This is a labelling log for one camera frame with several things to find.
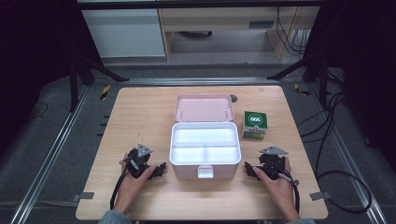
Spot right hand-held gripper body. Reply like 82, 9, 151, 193
258, 145, 289, 181

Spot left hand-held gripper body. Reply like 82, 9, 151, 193
120, 143, 157, 180

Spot small green box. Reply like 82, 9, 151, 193
242, 110, 268, 140

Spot pink storage box with lid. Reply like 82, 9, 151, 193
168, 93, 243, 181

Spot person's left hand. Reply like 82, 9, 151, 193
113, 153, 157, 215

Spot person's right hand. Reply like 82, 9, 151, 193
252, 157, 301, 222

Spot white divided tray insert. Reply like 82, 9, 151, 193
171, 123, 240, 164

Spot yellow black tape strip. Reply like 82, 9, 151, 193
99, 84, 112, 101
293, 83, 311, 96

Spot black stand leg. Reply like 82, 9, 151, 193
266, 54, 331, 110
68, 55, 129, 113

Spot white cabinet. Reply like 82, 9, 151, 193
81, 8, 166, 59

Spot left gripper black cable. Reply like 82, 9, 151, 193
109, 170, 130, 211

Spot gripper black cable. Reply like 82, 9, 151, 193
109, 170, 130, 211
278, 172, 302, 216

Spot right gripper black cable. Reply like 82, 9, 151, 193
278, 172, 302, 216

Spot grey metal bracket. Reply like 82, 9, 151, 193
72, 191, 95, 203
309, 190, 332, 202

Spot aluminium floor rail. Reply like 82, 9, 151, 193
9, 85, 92, 224
309, 88, 389, 224
120, 77, 281, 87

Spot black looped floor cable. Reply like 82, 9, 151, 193
314, 91, 374, 215

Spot thin black floor cable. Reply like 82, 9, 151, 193
30, 100, 50, 119

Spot hanging black desk cables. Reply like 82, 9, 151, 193
276, 7, 312, 58

